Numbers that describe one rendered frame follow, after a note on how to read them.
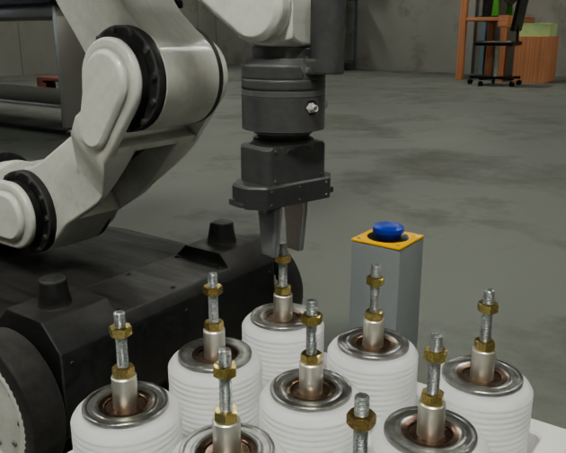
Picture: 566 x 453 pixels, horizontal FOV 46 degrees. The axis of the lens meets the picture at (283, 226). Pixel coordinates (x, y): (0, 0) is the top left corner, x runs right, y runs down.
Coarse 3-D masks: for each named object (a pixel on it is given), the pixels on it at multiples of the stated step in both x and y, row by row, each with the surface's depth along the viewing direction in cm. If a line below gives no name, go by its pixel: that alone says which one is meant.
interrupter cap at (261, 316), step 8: (272, 304) 81; (296, 304) 81; (256, 312) 79; (264, 312) 79; (272, 312) 79; (296, 312) 79; (256, 320) 76; (264, 320) 76; (272, 320) 77; (296, 320) 77; (264, 328) 75; (272, 328) 74; (280, 328) 74; (288, 328) 74; (296, 328) 74
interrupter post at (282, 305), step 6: (276, 294) 77; (288, 294) 77; (276, 300) 76; (282, 300) 76; (288, 300) 76; (276, 306) 77; (282, 306) 76; (288, 306) 77; (276, 312) 77; (282, 312) 76; (288, 312) 77; (276, 318) 77; (282, 318) 77; (288, 318) 77
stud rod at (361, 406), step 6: (360, 396) 43; (366, 396) 43; (360, 402) 43; (366, 402) 43; (354, 408) 44; (360, 408) 43; (366, 408) 43; (360, 414) 44; (366, 414) 44; (354, 432) 44; (360, 432) 44; (366, 432) 44; (354, 438) 44; (360, 438) 44; (366, 438) 44; (354, 444) 44; (360, 444) 44; (366, 444) 44; (354, 450) 45; (360, 450) 44; (366, 450) 44
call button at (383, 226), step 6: (378, 222) 88; (384, 222) 88; (390, 222) 88; (378, 228) 85; (384, 228) 85; (390, 228) 85; (396, 228) 85; (402, 228) 86; (378, 234) 85; (384, 234) 85; (390, 234) 85; (396, 234) 85
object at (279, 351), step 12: (252, 324) 76; (252, 336) 75; (264, 336) 74; (276, 336) 74; (288, 336) 74; (300, 336) 74; (252, 348) 75; (264, 348) 74; (276, 348) 74; (288, 348) 74; (300, 348) 74; (264, 360) 75; (276, 360) 74; (288, 360) 74; (264, 372) 75; (276, 372) 75; (264, 384) 75
